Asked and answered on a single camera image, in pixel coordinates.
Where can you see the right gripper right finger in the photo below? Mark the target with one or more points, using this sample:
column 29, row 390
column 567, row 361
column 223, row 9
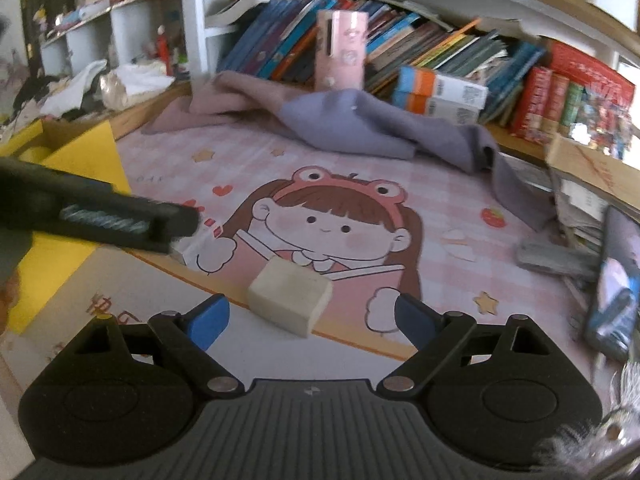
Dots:
column 436, row 337

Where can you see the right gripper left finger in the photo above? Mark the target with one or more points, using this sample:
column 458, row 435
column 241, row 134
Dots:
column 184, row 340

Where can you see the white charger plug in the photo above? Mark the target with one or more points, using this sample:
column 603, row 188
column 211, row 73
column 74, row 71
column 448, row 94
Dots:
column 289, row 296

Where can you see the yellow tape roll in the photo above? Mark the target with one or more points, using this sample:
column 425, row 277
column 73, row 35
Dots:
column 35, row 154

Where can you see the white clothes pile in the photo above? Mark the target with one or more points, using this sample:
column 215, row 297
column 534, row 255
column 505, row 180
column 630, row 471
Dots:
column 58, row 97

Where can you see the pink printed tablecloth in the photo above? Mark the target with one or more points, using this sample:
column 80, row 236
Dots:
column 373, row 227

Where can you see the black smartphone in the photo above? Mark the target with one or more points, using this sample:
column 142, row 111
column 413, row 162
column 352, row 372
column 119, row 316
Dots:
column 614, row 310

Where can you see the stack of papers and books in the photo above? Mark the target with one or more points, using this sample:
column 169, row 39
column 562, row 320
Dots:
column 581, row 183

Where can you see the purple pink towel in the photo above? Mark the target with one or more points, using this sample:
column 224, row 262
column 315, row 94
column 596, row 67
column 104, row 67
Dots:
column 353, row 122

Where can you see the orange white medicine boxes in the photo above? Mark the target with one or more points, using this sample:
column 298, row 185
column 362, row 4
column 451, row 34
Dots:
column 428, row 93

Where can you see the red dictionary books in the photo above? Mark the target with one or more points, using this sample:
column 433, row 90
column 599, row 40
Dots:
column 568, row 87

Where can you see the row of blue books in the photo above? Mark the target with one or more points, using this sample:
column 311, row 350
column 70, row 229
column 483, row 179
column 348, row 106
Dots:
column 278, row 43

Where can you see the pink pencil holder box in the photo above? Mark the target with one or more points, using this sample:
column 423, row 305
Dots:
column 341, row 50

